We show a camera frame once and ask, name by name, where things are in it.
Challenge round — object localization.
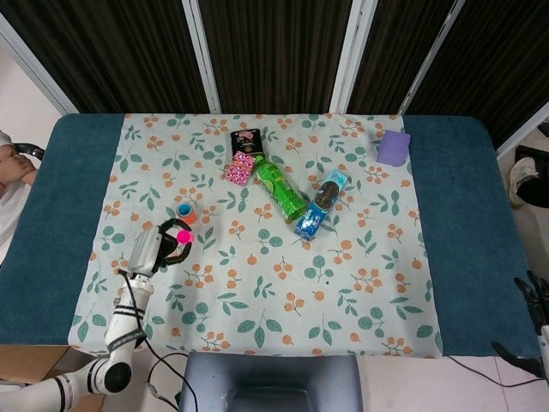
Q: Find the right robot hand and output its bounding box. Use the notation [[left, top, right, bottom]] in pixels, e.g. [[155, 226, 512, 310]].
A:
[[490, 271, 549, 379]]

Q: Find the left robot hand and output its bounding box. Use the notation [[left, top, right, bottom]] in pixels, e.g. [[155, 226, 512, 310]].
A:
[[128, 217, 192, 278]]

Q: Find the orange plastic cup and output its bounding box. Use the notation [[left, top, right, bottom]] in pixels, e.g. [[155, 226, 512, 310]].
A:
[[175, 203, 199, 226]]

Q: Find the teal table cover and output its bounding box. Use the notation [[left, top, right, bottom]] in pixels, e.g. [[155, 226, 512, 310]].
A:
[[0, 112, 541, 359]]

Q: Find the black trouser leg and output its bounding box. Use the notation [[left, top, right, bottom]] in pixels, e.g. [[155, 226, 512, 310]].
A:
[[516, 169, 549, 207]]

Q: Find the pink patterned box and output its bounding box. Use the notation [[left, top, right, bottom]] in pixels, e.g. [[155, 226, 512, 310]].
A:
[[225, 150, 257, 187]]

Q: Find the white sneaker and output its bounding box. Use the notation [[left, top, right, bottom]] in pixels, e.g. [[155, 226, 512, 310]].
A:
[[509, 156, 540, 209]]

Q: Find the floral white tablecloth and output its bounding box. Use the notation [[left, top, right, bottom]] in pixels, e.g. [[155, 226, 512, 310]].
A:
[[68, 112, 444, 359]]

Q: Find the seated person in white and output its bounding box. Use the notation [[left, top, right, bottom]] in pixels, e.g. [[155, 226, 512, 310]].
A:
[[0, 130, 40, 268]]

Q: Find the green drink bottle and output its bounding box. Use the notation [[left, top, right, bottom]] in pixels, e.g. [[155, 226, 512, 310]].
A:
[[255, 154, 310, 225]]

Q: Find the black snack packet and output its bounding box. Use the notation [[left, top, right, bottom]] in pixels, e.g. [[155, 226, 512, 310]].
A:
[[229, 127, 266, 167]]

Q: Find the brown cardboard box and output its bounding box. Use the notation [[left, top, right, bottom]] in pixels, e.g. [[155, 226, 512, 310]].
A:
[[0, 344, 106, 412]]

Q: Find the blue cookie package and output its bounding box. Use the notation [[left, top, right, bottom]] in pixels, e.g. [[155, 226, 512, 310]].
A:
[[293, 167, 350, 239]]

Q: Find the dark folding screen panel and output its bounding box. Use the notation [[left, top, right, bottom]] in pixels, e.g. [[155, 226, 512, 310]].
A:
[[329, 0, 467, 116], [398, 0, 549, 151], [182, 0, 378, 115], [0, 0, 222, 116]]

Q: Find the purple foam cube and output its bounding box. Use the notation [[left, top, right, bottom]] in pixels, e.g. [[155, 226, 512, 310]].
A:
[[376, 129, 412, 167]]

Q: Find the black floor cable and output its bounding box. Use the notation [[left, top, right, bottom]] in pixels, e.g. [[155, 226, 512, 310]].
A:
[[443, 354, 546, 388]]

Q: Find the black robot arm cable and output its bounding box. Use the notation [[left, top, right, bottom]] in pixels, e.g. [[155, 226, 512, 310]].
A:
[[116, 266, 195, 412]]

